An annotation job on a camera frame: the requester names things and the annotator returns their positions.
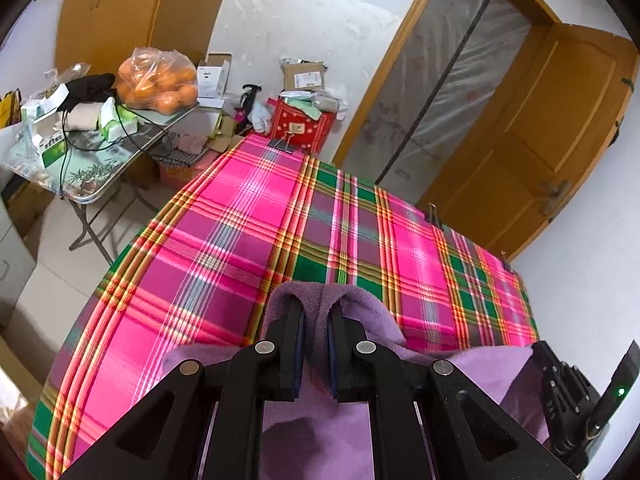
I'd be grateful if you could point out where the wooden wardrobe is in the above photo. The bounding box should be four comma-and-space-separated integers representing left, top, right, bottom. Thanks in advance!
54, 0, 241, 91

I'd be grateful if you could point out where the metal door handle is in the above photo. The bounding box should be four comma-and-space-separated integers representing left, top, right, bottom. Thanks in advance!
537, 180, 573, 217

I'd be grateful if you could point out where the brown cardboard parcel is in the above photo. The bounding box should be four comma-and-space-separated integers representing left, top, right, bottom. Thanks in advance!
280, 59, 328, 93

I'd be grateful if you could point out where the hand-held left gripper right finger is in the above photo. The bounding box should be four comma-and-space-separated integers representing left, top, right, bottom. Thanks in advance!
327, 301, 581, 480

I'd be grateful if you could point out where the thin black cable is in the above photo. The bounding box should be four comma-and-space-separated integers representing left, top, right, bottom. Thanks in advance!
57, 105, 173, 198

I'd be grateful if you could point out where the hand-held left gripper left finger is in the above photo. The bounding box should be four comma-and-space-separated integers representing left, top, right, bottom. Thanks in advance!
60, 292, 306, 480

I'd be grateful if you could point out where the pile of grey parcels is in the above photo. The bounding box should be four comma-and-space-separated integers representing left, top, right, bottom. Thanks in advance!
279, 87, 348, 121

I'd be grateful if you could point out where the white carton box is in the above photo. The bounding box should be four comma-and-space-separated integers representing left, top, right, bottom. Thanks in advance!
196, 52, 233, 101

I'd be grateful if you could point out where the plastic bag of oranges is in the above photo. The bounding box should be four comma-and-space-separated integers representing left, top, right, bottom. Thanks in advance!
116, 46, 200, 113

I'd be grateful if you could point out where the green white tissue pack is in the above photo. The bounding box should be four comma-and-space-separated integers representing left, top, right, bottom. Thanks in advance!
98, 97, 138, 141

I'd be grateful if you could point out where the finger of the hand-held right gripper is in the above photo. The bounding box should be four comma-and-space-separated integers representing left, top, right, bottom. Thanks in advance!
531, 341, 601, 456

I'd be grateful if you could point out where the white plastic bag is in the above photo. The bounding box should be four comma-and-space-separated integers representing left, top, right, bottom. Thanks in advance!
247, 102, 274, 133

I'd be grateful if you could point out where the yellow bag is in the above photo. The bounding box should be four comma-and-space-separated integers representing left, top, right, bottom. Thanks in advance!
0, 89, 23, 128

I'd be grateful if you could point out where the black cloth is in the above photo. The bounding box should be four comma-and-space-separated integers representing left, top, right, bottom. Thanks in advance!
62, 73, 117, 111

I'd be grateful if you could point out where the wooden door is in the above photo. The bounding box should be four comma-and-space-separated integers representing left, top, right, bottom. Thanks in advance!
417, 22, 633, 261

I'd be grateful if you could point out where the purple fleece garment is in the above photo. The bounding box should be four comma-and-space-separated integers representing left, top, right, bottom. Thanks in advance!
162, 282, 551, 480

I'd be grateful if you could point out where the red gift box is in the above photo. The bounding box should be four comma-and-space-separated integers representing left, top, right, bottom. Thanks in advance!
267, 97, 336, 155

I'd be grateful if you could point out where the white paper carton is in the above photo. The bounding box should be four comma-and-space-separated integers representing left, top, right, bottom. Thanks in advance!
20, 82, 71, 126

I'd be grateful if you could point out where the folding table with leaf print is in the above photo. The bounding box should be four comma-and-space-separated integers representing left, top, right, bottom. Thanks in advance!
0, 100, 201, 266

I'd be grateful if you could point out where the clear plastic door curtain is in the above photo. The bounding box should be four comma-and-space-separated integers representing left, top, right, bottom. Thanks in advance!
345, 0, 531, 211

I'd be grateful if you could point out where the wooden door frame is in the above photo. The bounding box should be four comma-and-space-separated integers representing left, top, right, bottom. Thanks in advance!
332, 0, 561, 171

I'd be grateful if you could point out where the green white medicine box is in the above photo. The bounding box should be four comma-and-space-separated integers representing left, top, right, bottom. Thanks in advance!
31, 110, 68, 168

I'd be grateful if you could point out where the pink green plaid tablecloth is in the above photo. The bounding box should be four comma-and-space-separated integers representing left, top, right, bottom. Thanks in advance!
25, 132, 541, 480

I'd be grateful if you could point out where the beige folded cloth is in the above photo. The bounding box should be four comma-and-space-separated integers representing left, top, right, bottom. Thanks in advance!
65, 101, 103, 132

